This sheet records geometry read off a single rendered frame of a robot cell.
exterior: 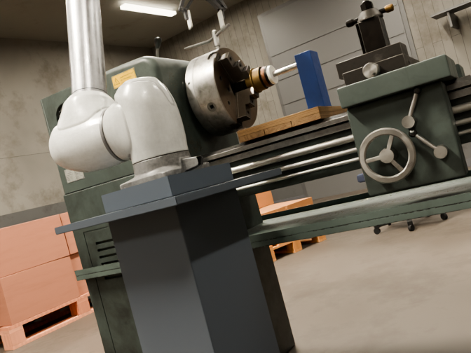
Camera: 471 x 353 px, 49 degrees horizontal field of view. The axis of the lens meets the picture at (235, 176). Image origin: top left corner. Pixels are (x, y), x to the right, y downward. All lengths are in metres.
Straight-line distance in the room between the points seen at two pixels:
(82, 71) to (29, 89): 7.84
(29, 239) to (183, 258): 3.00
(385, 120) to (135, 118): 0.69
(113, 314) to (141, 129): 1.01
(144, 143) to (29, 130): 7.83
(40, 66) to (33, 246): 5.85
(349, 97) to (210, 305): 0.69
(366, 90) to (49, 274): 3.21
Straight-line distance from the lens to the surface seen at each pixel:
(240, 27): 10.25
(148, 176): 1.33
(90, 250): 2.16
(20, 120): 9.11
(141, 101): 1.35
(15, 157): 8.89
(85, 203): 2.13
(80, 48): 1.60
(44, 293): 4.21
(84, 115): 1.47
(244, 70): 1.93
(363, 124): 1.55
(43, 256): 4.23
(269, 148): 1.77
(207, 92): 1.87
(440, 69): 1.48
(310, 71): 1.84
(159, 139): 1.34
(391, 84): 1.50
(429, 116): 1.52
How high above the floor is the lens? 0.76
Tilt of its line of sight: level
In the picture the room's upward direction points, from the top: 15 degrees counter-clockwise
